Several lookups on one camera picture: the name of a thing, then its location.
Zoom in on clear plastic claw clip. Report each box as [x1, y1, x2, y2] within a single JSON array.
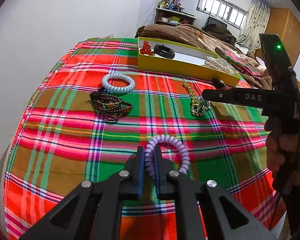
[[204, 56, 234, 75]]

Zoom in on purple spiral hair tie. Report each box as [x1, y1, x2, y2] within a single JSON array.
[[144, 134, 191, 178]]

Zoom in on black leather bracelet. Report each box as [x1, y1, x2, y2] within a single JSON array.
[[153, 44, 176, 60]]

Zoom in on red bead bracelet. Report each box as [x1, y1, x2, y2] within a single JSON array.
[[139, 40, 155, 56]]

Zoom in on person's right hand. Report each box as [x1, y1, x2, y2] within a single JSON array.
[[264, 118, 300, 186]]

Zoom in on brown fleece blanket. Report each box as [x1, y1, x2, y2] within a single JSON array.
[[135, 24, 272, 90]]

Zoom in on folded plaid cloth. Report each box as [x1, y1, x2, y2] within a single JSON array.
[[215, 47, 262, 79]]

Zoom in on small dark hair clip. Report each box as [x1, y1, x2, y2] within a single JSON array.
[[212, 78, 227, 89]]

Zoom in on wooden wardrobe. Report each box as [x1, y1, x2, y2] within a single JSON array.
[[265, 8, 300, 67]]

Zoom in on floral curtain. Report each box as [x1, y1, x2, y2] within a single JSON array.
[[237, 0, 271, 54]]

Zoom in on dark jacket pile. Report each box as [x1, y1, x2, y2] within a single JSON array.
[[202, 16, 236, 46]]

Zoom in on plaid bed cloth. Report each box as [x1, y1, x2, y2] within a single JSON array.
[[3, 38, 286, 239]]

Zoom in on yellow-green shallow box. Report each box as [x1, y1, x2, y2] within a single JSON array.
[[138, 37, 241, 87]]

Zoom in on wooden shelf unit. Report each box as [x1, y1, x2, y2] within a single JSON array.
[[154, 8, 197, 26]]

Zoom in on gold chain necklace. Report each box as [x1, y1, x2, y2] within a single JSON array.
[[181, 77, 211, 117]]

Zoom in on dark beaded necklace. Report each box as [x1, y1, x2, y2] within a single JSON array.
[[89, 89, 135, 124]]

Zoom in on window with white frame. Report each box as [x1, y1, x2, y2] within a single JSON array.
[[197, 0, 248, 29]]

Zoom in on light blue spiral hair tie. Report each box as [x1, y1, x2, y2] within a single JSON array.
[[101, 71, 136, 94]]

